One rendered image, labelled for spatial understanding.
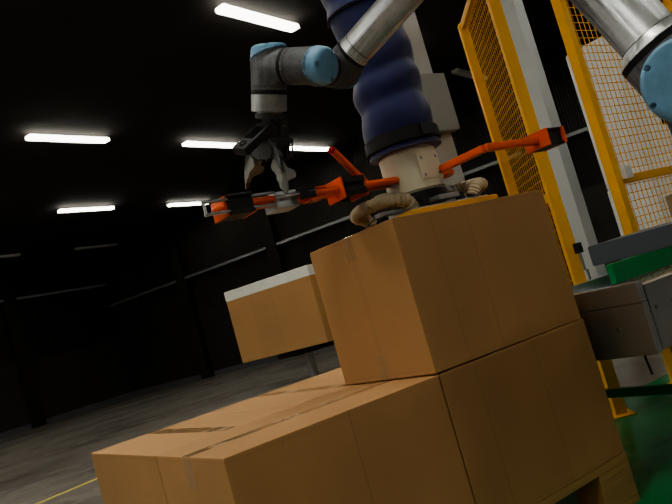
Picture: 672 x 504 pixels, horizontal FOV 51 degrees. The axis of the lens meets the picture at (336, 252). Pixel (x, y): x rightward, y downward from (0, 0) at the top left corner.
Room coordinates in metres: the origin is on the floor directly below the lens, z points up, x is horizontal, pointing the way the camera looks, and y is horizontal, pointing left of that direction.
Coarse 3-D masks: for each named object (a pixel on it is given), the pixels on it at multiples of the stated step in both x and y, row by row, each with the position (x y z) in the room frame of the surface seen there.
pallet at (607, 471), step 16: (608, 464) 2.07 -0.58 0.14; (624, 464) 2.11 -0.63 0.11; (576, 480) 1.99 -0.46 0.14; (592, 480) 2.06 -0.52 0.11; (608, 480) 2.06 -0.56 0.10; (624, 480) 2.09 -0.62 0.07; (560, 496) 1.94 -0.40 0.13; (592, 496) 2.07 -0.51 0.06; (608, 496) 2.04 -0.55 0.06; (624, 496) 2.08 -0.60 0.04
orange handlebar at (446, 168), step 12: (492, 144) 1.91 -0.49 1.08; (504, 144) 1.93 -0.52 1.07; (516, 144) 1.96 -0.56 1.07; (528, 144) 1.99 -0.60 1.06; (468, 156) 1.94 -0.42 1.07; (444, 168) 2.03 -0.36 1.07; (372, 180) 1.97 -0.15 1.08; (384, 180) 1.99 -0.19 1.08; (396, 180) 2.02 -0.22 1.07; (324, 192) 1.87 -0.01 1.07; (336, 192) 1.90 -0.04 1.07
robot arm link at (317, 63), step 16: (288, 48) 1.67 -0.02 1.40; (304, 48) 1.65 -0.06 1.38; (320, 48) 1.63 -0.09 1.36; (288, 64) 1.65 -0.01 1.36; (304, 64) 1.63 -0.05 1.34; (320, 64) 1.63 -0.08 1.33; (336, 64) 1.68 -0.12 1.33; (288, 80) 1.68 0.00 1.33; (304, 80) 1.66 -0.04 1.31; (320, 80) 1.65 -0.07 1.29
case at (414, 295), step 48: (528, 192) 2.08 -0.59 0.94; (384, 240) 1.81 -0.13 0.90; (432, 240) 1.84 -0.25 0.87; (480, 240) 1.94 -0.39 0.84; (528, 240) 2.05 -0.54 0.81; (336, 288) 2.02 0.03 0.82; (384, 288) 1.85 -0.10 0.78; (432, 288) 1.81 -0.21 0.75; (480, 288) 1.90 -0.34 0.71; (528, 288) 2.01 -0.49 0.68; (336, 336) 2.07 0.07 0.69; (384, 336) 1.90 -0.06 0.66; (432, 336) 1.78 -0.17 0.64; (480, 336) 1.87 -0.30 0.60; (528, 336) 1.98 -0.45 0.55
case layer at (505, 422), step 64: (576, 320) 2.11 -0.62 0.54; (320, 384) 2.35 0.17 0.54; (384, 384) 1.88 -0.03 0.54; (448, 384) 1.78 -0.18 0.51; (512, 384) 1.91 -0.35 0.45; (576, 384) 2.05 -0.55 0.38; (128, 448) 2.07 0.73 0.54; (192, 448) 1.69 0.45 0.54; (256, 448) 1.47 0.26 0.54; (320, 448) 1.55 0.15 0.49; (384, 448) 1.65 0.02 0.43; (448, 448) 1.75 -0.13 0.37; (512, 448) 1.87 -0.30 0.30; (576, 448) 2.01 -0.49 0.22
